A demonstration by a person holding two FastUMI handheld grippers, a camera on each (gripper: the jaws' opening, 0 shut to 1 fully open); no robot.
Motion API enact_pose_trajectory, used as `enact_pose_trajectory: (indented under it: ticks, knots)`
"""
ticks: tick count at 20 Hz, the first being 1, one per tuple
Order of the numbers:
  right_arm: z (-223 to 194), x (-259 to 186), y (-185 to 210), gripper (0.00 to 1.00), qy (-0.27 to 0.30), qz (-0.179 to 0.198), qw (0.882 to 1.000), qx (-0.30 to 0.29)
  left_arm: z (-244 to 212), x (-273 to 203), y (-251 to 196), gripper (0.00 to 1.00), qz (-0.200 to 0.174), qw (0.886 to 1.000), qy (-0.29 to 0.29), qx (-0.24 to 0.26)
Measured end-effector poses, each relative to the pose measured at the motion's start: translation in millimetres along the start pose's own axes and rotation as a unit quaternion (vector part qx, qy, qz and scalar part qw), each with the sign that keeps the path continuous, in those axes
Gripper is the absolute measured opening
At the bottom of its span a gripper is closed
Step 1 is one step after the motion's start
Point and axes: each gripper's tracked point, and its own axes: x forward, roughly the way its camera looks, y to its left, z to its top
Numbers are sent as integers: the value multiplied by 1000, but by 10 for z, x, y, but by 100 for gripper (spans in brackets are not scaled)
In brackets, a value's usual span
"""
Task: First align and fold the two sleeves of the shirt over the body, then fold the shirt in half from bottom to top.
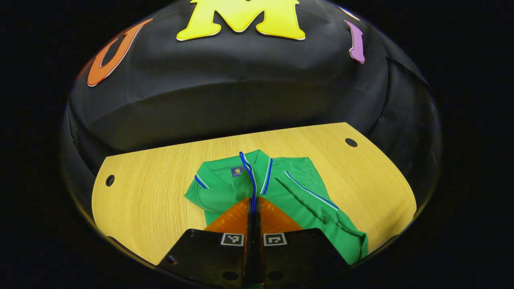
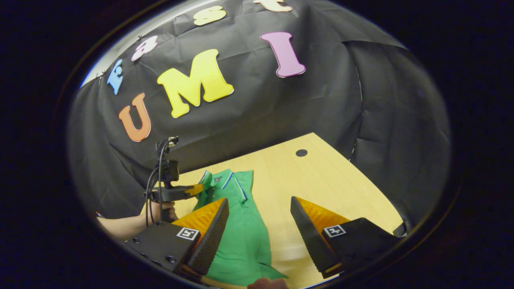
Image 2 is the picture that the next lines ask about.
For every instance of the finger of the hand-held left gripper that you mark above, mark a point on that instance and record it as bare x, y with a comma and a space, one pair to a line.
194, 190

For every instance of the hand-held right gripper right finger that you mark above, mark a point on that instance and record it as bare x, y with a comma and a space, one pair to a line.
311, 241

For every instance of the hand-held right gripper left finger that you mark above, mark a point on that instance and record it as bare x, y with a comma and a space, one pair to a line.
211, 241

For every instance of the green T-shirt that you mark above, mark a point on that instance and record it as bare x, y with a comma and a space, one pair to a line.
245, 241

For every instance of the black backdrop cloth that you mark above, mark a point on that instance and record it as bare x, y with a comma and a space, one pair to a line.
281, 104

